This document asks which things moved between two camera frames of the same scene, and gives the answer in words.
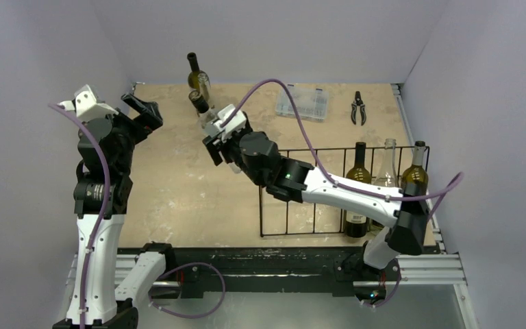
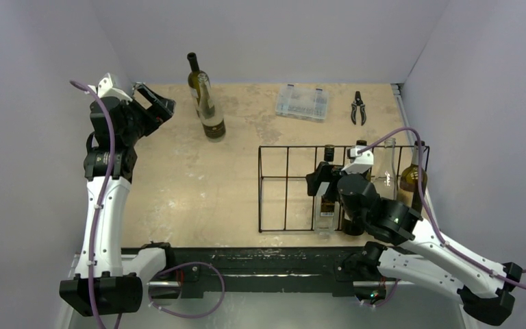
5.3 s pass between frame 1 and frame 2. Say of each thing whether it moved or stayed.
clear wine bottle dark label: stayed
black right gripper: moved
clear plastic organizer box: stayed
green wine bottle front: stayed
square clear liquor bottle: moved
